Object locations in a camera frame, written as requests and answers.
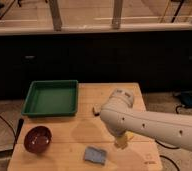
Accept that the blue sponge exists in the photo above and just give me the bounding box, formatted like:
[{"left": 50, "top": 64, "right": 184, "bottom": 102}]
[{"left": 83, "top": 146, "right": 107, "bottom": 165}]

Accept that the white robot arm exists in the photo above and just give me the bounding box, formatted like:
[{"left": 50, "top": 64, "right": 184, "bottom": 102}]
[{"left": 100, "top": 89, "right": 192, "bottom": 151}]

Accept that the green plastic tray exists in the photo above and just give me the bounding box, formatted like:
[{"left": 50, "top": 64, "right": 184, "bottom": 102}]
[{"left": 22, "top": 80, "right": 79, "bottom": 117}]

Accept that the yellow banana peel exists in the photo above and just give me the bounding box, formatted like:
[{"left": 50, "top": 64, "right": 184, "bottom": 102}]
[{"left": 126, "top": 132, "right": 134, "bottom": 140}]

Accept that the dark block with tan top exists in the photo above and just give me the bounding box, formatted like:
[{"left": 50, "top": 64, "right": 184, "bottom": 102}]
[{"left": 92, "top": 106, "right": 101, "bottom": 116}]

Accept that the dark blue floor device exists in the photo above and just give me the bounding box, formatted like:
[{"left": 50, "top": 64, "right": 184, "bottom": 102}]
[{"left": 176, "top": 92, "right": 192, "bottom": 108}]

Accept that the dark red bowl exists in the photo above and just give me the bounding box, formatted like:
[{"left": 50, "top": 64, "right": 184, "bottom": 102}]
[{"left": 24, "top": 126, "right": 52, "bottom": 154}]

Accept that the black cable on right floor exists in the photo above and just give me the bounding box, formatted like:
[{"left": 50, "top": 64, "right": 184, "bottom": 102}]
[{"left": 154, "top": 104, "right": 190, "bottom": 171}]

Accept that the black cable on floor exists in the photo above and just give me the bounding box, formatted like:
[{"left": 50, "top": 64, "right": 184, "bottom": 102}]
[
  {"left": 154, "top": 104, "right": 190, "bottom": 171},
  {"left": 0, "top": 105, "right": 17, "bottom": 141}
]

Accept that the black cable on left floor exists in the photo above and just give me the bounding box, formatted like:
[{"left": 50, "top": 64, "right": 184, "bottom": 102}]
[{"left": 0, "top": 105, "right": 17, "bottom": 141}]

